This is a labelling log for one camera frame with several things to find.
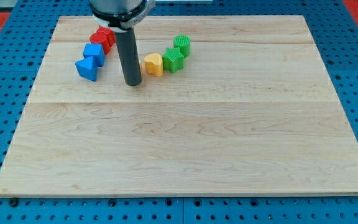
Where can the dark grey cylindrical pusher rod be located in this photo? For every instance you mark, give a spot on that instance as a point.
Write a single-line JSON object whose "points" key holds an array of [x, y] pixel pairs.
{"points": [[129, 58]]}

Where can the red cylinder block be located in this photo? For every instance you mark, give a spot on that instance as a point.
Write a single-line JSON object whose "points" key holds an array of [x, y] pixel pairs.
{"points": [[101, 38]]}

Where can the yellow block behind rod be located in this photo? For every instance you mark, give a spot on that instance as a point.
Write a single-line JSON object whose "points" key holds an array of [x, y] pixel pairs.
{"points": [[141, 68]]}

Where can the blue cube block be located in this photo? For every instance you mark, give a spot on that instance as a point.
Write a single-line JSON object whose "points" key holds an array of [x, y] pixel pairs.
{"points": [[96, 51]]}

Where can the yellow heart block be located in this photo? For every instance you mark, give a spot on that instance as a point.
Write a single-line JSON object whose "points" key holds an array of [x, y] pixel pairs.
{"points": [[154, 64]]}

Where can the blue triangle block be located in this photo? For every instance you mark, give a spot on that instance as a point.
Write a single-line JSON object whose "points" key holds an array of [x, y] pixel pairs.
{"points": [[87, 68]]}

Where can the green star block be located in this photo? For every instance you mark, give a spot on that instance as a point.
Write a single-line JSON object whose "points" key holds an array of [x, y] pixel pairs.
{"points": [[173, 60]]}

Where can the green cylinder block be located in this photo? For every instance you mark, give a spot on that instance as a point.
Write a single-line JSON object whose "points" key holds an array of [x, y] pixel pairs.
{"points": [[183, 43]]}

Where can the light wooden board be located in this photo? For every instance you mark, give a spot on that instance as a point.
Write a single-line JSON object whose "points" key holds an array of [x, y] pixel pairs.
{"points": [[253, 113]]}

